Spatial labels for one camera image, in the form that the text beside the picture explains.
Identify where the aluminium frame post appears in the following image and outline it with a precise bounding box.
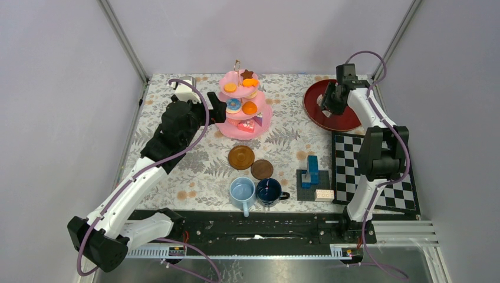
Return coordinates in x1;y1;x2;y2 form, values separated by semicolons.
382;0;424;64
97;0;149;84

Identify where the blue building block tower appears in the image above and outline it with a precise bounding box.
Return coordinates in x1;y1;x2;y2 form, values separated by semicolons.
301;155;319;189

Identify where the orange yellow fish pastry toy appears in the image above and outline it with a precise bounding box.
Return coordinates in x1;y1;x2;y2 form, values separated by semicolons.
242;78;259;88

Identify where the light blue mug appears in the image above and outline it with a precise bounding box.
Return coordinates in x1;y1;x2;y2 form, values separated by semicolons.
229;177;256;218

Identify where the light brown wooden coaster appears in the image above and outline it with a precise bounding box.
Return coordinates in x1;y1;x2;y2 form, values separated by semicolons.
228;145;255;170

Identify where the dark blue mug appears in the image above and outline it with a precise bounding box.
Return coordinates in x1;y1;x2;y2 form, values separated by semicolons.
256;178;291;207

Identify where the pink three-tier cake stand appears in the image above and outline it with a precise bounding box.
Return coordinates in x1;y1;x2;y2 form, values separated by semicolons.
217;60;272;141

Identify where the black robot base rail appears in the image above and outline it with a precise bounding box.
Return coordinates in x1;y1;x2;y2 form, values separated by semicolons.
129;209;378;256

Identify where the yellow round cake toy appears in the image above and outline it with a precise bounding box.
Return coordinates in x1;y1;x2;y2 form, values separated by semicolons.
244;90;259;100

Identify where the pink purple cake slice toy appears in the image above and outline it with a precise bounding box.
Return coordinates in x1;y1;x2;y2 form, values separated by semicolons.
252;113;264;127

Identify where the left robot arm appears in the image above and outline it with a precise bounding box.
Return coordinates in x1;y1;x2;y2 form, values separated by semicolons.
67;92;226;272

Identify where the aluminium frame post left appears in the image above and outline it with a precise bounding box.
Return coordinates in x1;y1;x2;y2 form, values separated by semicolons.
97;0;149;84

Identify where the grey building block baseplate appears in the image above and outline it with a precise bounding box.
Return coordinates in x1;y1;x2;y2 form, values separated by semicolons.
296;169;333;202

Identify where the aluminium frame post right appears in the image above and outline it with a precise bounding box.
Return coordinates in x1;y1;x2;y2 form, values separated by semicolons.
382;0;424;64

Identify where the white building block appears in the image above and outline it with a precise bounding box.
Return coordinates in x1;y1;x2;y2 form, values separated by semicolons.
314;189;335;202

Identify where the brown star cookie toy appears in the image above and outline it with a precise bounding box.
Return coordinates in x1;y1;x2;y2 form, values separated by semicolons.
240;69;254;80

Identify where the orange round cookie toy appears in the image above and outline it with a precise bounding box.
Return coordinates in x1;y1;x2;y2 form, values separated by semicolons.
223;83;238;93

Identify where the dark red round tray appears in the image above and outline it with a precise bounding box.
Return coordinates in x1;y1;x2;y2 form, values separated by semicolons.
303;79;361;131

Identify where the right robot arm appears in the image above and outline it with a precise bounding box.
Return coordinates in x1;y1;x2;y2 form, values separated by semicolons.
318;63;410;222

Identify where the dark brown wooden coaster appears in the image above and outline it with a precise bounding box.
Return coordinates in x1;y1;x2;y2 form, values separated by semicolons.
251;159;274;180

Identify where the black white checkerboard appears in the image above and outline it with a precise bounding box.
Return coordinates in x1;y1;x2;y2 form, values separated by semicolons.
332;131;420;215

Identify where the blue frosted donut toy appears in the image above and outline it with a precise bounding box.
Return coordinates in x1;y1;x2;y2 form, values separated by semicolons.
226;98;242;114

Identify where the orange tart toy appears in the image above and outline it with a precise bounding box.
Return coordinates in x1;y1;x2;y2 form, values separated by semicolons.
241;101;258;115

